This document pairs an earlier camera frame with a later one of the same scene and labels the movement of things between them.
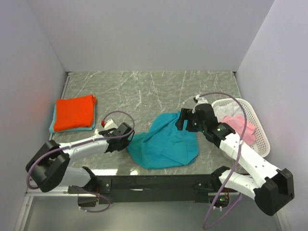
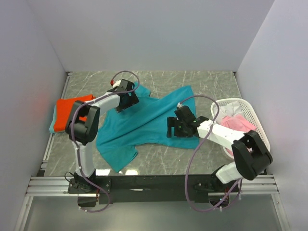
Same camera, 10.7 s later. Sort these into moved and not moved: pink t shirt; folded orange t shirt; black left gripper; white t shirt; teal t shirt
Moved: teal t shirt; black left gripper
Not moved: pink t shirt; folded orange t shirt; white t shirt
